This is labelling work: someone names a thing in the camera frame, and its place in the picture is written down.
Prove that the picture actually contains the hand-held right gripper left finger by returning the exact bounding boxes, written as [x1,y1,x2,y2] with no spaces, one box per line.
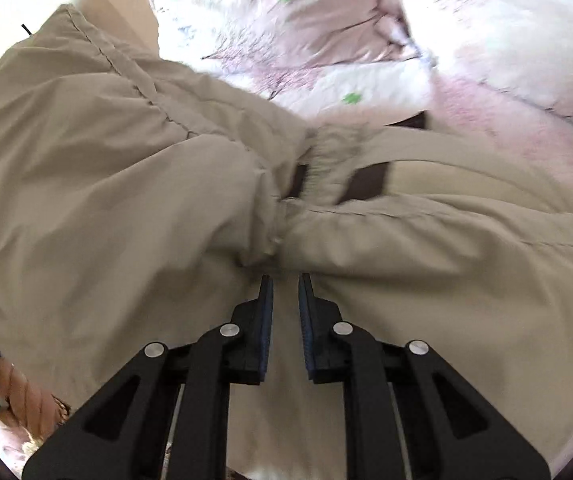
[22,274,274,480]

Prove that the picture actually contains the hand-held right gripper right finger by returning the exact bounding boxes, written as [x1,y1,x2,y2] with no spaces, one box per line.
[299,273,551,480]

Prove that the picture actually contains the beige puffer jacket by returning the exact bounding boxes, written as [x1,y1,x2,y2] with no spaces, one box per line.
[0,4,573,480]

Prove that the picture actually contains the person's left hand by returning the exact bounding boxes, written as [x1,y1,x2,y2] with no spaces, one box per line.
[0,355,57,443]

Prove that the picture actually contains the pink floral bed sheet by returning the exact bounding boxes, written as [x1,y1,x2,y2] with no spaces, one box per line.
[416,74,573,217]

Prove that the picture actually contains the pink floral pillow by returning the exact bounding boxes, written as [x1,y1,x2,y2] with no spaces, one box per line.
[396,0,573,141]
[135,0,434,122]

